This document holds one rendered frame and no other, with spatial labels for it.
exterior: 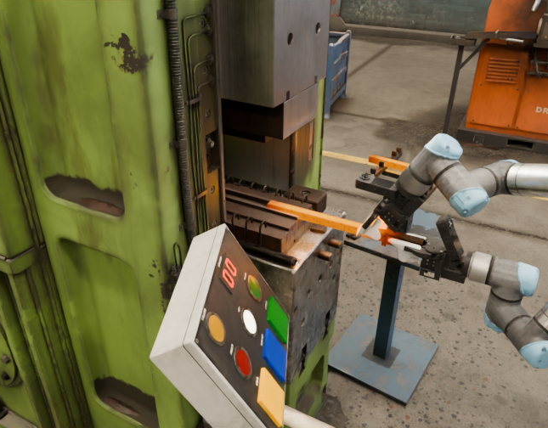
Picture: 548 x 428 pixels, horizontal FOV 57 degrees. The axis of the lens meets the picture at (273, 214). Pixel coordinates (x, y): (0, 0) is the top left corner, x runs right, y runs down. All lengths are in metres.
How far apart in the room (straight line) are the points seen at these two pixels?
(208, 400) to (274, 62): 0.70
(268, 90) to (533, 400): 1.82
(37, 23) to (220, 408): 0.90
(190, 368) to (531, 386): 1.95
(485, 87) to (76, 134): 4.01
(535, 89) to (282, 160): 3.41
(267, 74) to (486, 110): 3.88
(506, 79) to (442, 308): 2.55
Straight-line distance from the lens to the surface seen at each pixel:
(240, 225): 1.46
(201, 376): 0.83
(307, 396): 2.08
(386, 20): 9.14
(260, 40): 1.16
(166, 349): 0.81
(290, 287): 1.42
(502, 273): 1.35
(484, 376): 2.53
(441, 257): 1.36
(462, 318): 2.79
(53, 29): 1.27
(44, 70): 1.33
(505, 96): 4.88
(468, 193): 1.20
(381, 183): 1.33
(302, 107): 1.32
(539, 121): 4.93
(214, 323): 0.85
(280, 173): 1.74
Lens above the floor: 1.74
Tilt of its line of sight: 30 degrees down
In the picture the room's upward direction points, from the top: 1 degrees clockwise
